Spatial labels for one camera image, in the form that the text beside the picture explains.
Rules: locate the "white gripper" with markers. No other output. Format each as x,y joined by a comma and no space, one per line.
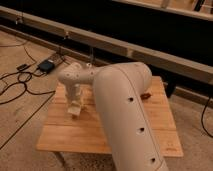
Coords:
75,95

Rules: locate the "white sponge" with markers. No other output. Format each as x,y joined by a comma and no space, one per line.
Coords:
74,110

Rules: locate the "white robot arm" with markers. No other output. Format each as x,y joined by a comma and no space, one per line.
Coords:
117,90

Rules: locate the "black power adapter box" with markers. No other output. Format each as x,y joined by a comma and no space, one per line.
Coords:
46,66

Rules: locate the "wooden table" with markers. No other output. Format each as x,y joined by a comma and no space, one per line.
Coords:
62,133

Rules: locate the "small black plug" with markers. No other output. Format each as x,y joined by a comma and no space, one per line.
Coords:
22,67

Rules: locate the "red small object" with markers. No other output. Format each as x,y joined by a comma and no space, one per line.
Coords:
145,96

